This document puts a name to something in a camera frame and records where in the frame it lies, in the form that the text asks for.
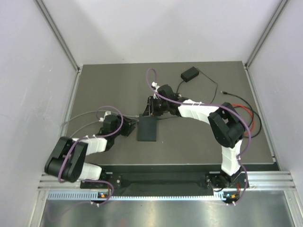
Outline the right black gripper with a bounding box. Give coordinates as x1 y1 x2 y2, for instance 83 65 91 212
143 96 169 118

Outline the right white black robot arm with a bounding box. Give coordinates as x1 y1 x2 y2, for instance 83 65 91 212
143 82 245 192

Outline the black network switch box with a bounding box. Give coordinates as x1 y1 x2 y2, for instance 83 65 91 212
137 114 157 142

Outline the grey ethernet cable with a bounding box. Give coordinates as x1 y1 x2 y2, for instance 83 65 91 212
60 111 140 127
77 120 101 132

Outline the grey slotted cable duct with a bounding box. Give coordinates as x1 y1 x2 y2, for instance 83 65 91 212
47 191 237 201

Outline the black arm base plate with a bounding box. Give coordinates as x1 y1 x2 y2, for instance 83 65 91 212
80 165 250 190

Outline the black power adapter brick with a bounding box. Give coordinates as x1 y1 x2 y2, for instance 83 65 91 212
180 67 199 82

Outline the thin black power cord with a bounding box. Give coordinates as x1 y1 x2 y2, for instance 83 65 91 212
156 70 219 121

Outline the black ethernet cable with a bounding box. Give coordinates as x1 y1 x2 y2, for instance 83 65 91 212
220 90 262 138

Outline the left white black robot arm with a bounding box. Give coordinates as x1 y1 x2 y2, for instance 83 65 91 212
44 111 138 188

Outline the red ethernet cable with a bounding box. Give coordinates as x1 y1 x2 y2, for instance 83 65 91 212
231 103 255 137

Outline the aluminium frame rail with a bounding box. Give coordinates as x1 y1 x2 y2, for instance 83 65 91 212
38 171 295 191

